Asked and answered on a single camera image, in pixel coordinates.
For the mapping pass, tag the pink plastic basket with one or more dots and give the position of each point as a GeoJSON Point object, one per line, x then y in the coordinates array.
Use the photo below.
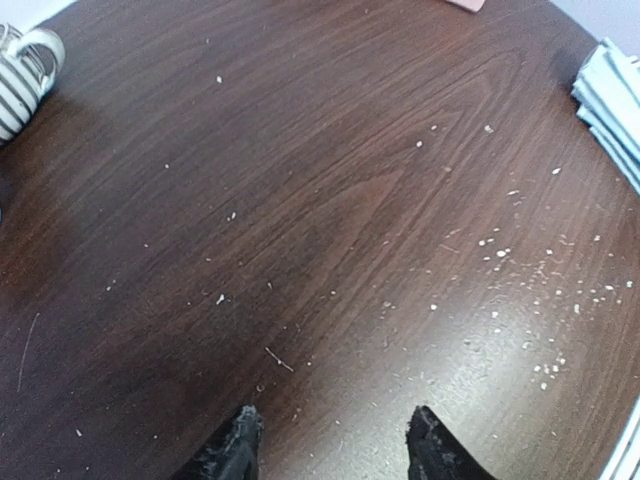
{"type": "Point", "coordinates": [473, 6]}

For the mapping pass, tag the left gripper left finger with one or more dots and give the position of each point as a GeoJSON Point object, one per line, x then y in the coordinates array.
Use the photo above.
{"type": "Point", "coordinates": [230, 452]}

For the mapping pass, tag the light blue towel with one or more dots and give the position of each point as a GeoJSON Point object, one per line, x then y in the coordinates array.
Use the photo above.
{"type": "Point", "coordinates": [607, 90]}

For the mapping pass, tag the striped ceramic mug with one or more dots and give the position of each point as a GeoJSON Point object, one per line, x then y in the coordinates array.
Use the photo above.
{"type": "Point", "coordinates": [30, 65]}

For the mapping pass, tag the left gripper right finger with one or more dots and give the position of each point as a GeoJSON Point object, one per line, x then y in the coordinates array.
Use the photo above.
{"type": "Point", "coordinates": [435, 453]}

